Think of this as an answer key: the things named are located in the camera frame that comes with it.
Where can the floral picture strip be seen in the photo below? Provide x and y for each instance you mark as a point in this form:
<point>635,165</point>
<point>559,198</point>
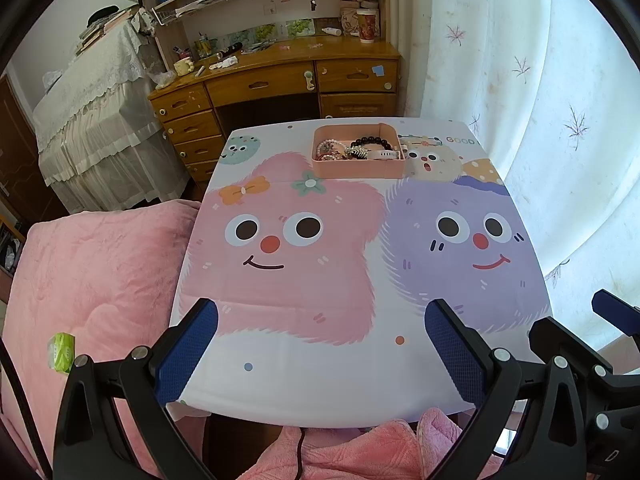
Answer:
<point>270,31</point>

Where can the red paper cup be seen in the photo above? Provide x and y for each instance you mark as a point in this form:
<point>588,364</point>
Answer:
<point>366,27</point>

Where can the pen jar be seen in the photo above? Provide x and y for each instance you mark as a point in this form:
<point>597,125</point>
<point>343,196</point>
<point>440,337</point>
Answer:
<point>203,47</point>

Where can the white drawer safety latch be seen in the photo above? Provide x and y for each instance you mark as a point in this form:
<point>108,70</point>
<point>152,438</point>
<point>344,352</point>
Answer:
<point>309,80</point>

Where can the black cylinder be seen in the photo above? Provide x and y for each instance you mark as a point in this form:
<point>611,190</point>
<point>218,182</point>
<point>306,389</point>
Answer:
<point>232,49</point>

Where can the green packet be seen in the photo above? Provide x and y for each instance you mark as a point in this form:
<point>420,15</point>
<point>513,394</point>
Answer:
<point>61,352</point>

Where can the wooden desk with drawers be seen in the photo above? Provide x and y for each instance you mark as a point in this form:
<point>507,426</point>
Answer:
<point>260,82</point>

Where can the stack of books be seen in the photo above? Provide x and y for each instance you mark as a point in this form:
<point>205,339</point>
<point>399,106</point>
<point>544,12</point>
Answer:
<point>105,25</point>

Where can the clear plastic bag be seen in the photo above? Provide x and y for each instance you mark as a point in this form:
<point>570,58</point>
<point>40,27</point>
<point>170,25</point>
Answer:
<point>162,80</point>

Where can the white tissue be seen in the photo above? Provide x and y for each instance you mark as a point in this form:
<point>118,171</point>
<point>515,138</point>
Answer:
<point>223,64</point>

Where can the white tube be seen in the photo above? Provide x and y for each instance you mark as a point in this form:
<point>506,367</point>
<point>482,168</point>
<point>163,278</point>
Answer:
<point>331,31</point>

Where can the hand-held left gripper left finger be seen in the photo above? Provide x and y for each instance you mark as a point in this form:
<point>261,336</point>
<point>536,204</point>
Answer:
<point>187,350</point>

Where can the pink fleece garment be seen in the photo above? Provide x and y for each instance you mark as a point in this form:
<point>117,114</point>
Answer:
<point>350,455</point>

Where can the pink jewelry box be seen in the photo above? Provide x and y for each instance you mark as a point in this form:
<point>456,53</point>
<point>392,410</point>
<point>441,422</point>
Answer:
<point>360,169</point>

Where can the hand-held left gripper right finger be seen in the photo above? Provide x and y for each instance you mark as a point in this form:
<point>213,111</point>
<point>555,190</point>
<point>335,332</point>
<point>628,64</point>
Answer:
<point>455,350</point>

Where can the pink fluffy blanket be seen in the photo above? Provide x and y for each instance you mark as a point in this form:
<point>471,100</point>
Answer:
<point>100,270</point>

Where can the white floral curtain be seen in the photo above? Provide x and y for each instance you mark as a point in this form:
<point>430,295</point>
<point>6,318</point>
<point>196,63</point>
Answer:
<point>500,60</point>

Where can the brown gift bag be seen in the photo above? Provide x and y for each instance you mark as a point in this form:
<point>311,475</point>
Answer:
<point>348,20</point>

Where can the dark wooden door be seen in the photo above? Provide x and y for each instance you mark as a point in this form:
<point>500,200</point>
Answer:
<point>20,160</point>

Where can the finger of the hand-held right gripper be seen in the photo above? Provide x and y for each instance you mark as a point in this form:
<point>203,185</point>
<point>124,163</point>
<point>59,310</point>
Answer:
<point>617,312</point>
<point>555,337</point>

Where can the white lace covered furniture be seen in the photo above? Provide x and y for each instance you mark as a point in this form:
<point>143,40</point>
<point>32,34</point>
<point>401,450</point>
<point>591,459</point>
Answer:
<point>100,125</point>

